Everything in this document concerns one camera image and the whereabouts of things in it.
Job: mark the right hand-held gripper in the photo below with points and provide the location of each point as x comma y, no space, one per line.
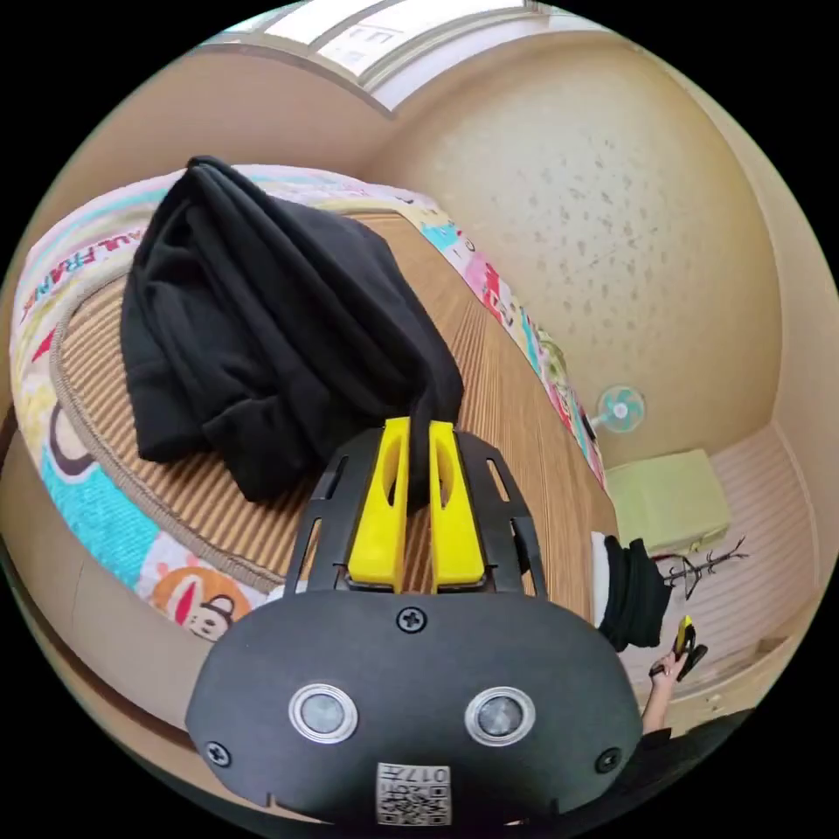
693,659

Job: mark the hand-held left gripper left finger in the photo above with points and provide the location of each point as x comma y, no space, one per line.
377,524

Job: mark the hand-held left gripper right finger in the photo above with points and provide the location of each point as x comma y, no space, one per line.
459,531

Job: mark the black pants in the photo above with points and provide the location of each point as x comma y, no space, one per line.
262,314

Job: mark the person's right forearm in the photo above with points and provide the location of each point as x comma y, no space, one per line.
659,708

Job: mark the person's right hand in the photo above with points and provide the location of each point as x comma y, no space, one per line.
665,675

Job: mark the black coat stand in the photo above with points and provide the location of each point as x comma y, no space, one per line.
695,569

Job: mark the pile of clothes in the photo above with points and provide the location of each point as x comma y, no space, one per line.
632,590

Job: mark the person's body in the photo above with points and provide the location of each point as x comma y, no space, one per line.
695,754

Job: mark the light green box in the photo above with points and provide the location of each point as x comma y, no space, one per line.
668,501

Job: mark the bed with mat and printed sheet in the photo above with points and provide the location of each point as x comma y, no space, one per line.
498,393

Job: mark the teal standing fan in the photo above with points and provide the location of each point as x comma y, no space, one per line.
620,408

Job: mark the window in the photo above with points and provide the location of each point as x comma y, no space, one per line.
367,39

